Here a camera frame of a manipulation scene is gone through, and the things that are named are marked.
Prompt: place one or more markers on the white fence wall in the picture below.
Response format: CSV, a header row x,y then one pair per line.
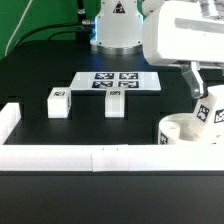
x,y
112,158
10,115

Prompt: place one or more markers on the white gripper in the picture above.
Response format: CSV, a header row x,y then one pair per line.
x,y
178,31

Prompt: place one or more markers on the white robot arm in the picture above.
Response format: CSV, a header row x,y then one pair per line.
x,y
118,30

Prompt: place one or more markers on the white left fence wall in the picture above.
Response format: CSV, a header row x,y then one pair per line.
x,y
10,115

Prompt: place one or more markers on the white marker base plate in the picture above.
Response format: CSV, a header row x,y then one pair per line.
x,y
134,81

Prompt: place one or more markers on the white front fence wall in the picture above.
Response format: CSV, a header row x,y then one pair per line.
x,y
112,158

